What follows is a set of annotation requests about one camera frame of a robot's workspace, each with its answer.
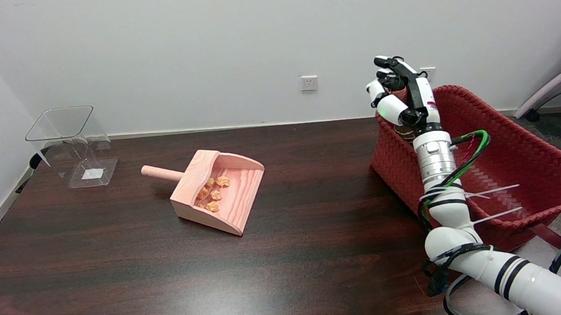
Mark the brown woven storage basket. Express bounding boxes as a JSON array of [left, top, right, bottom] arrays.
[[365, 77, 561, 276]]

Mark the green and black cable bundle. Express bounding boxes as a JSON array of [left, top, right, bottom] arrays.
[[411, 130, 502, 299]]

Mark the black clamp with cable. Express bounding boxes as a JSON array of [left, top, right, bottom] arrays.
[[12, 146, 54, 194]]

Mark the clear acrylic container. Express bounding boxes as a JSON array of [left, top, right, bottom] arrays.
[[24, 104, 120, 192]]

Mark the wooden dustpan with handle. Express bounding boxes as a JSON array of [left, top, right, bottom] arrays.
[[140, 145, 270, 244]]

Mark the white zip tie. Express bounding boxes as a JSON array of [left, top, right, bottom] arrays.
[[471, 207, 524, 225], [463, 184, 521, 201]]

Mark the grey office chair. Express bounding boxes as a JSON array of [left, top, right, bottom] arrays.
[[510, 56, 561, 123]]

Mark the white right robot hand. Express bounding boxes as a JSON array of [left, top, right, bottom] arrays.
[[364, 52, 443, 139]]

